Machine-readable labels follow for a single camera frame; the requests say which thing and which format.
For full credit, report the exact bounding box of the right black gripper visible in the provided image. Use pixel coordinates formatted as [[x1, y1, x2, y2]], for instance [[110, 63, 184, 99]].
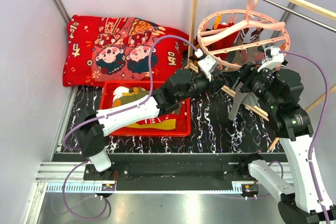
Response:
[[221, 61, 281, 109]]

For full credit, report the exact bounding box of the black white striped sock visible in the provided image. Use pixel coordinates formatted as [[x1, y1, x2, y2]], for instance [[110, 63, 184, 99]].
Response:
[[238, 28, 264, 42]]

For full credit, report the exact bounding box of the pink round clip hanger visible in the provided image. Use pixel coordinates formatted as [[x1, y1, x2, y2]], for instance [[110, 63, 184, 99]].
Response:
[[197, 0, 291, 70]]

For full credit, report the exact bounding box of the olive green sock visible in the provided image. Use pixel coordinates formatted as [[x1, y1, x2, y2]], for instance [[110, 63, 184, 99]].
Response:
[[112, 86, 149, 108]]

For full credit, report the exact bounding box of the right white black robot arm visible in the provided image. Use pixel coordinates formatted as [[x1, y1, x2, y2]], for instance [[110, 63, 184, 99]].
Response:
[[235, 62, 335, 223]]

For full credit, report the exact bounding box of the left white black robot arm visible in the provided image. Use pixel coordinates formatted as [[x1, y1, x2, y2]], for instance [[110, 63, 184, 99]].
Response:
[[74, 69, 226, 180]]

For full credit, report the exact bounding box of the red plastic basket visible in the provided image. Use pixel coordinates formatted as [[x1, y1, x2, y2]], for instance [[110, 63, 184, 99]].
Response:
[[99, 81, 191, 137]]

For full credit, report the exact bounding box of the yellow sock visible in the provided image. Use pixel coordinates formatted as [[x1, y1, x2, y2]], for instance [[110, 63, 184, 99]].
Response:
[[126, 119, 176, 130]]

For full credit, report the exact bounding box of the red white patterned sock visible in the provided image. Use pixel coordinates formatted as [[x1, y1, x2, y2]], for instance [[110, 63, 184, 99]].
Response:
[[137, 115, 172, 125]]

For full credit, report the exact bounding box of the metal hanging rod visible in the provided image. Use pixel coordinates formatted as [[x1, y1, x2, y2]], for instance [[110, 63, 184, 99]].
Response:
[[262, 0, 335, 33]]

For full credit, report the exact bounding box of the red cartoon print pillow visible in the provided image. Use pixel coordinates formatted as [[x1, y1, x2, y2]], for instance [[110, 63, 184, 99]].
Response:
[[62, 15, 189, 87]]

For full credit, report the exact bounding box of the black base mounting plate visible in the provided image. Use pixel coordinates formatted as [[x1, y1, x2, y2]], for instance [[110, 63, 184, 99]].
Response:
[[51, 153, 288, 181]]

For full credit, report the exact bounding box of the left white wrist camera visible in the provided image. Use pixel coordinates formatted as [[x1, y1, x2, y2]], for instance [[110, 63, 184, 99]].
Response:
[[194, 49, 218, 82]]

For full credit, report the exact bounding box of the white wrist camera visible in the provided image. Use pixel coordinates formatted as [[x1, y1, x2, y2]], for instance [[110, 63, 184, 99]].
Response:
[[257, 46, 284, 72], [194, 49, 218, 82]]

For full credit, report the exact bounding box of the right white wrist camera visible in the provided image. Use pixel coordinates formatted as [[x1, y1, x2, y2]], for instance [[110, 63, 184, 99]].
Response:
[[257, 46, 284, 72]]

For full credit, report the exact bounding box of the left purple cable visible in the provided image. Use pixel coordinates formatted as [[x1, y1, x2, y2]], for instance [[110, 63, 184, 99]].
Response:
[[61, 35, 202, 221]]

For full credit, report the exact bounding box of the wooden drying rack frame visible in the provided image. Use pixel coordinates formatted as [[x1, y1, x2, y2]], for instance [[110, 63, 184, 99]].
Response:
[[186, 0, 335, 153]]

